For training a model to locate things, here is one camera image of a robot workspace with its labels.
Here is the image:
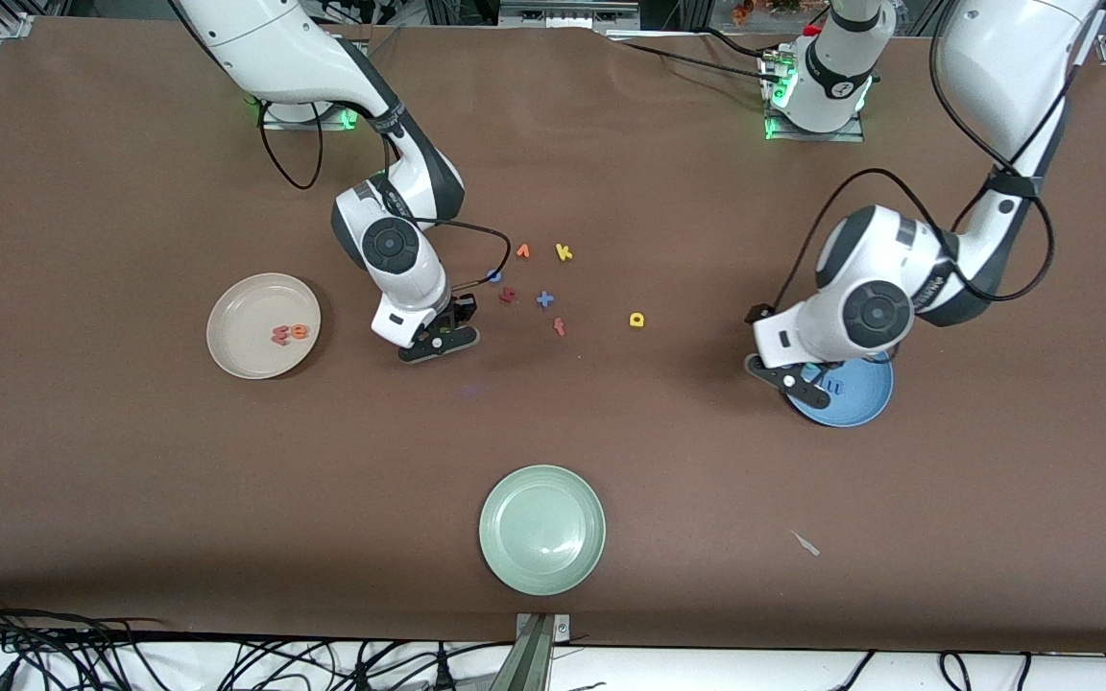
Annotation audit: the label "blue plate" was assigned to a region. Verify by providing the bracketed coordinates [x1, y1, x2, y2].
[783, 350, 895, 429]

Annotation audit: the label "beige brown plate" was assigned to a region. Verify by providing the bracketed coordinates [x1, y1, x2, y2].
[206, 273, 322, 381]

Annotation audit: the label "green plate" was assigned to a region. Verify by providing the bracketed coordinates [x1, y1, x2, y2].
[479, 465, 607, 597]

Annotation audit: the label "orange background objects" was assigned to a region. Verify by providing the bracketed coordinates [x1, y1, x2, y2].
[731, 0, 804, 22]

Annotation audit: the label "grey metal box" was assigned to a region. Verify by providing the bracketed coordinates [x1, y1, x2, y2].
[498, 0, 642, 32]

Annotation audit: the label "brown table cover mat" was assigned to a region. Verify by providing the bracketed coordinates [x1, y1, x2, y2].
[0, 19, 1106, 654]

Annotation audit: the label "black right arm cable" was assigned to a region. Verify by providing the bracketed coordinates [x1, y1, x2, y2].
[258, 101, 513, 292]

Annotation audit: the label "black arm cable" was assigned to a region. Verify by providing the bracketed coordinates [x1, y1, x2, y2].
[258, 101, 513, 292]
[769, 0, 1092, 318]

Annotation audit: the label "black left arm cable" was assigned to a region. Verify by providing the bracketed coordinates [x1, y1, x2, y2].
[769, 0, 1092, 318]

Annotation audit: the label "long black table cable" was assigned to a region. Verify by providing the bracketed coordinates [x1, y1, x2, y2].
[606, 36, 770, 82]

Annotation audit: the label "short black table cable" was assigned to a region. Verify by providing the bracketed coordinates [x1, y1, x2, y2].
[697, 27, 784, 60]

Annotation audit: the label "black metal frame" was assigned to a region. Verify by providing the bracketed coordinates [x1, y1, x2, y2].
[423, 0, 501, 28]

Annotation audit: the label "black cable with plugs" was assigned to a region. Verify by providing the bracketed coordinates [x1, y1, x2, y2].
[227, 638, 487, 691]

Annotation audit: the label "metal camera stand bracket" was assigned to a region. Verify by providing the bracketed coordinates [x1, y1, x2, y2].
[491, 614, 571, 691]

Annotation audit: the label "black floor cable tangle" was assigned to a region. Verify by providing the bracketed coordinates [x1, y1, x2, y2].
[0, 590, 170, 691]

